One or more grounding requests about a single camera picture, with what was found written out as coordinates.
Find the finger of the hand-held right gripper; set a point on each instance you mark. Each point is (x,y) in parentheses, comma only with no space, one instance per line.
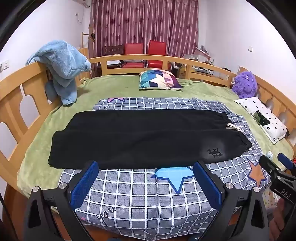
(268,163)
(286,161)

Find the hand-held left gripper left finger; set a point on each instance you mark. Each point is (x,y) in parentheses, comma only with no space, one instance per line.
(84,183)

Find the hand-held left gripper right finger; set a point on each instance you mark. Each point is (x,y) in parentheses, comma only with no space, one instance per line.
(208,185)

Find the black pants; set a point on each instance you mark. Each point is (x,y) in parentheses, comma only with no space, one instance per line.
(138,139)

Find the small pale patterned object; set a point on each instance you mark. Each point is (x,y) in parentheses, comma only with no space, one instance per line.
(269,154)

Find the white dotted cloth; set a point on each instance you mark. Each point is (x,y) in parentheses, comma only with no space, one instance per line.
(269,199)

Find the white flower print pillow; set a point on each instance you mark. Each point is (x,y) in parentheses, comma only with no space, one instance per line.
(272,120)

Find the grey checked star blanket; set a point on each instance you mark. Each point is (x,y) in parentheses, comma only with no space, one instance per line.
(138,197)

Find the green fleece blanket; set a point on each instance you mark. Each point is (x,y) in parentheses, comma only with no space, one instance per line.
(57,111)

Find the purple plush toy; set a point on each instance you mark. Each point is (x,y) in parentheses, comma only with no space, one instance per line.
(245,84)

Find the colourful triangle pattern pillow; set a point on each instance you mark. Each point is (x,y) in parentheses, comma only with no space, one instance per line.
(159,80)

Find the light blue fleece garment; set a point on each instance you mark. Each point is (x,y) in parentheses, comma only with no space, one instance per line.
(62,67)

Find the pile of bags and boxes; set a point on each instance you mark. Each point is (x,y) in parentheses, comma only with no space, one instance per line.
(201,56)

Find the dark wooden chair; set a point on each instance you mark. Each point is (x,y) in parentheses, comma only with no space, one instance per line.
(113,49)

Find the wooden clothes rack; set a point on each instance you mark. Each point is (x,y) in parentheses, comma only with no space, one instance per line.
(82,41)

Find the red chair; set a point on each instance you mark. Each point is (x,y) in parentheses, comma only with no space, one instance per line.
(133,49)
(156,49)

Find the dark red striped curtain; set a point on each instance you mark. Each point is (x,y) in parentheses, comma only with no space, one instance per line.
(143,20)

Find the wooden bed frame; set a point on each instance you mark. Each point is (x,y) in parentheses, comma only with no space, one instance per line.
(13,92)

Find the white wall switch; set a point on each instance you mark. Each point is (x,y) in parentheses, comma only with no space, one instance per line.
(4,65)

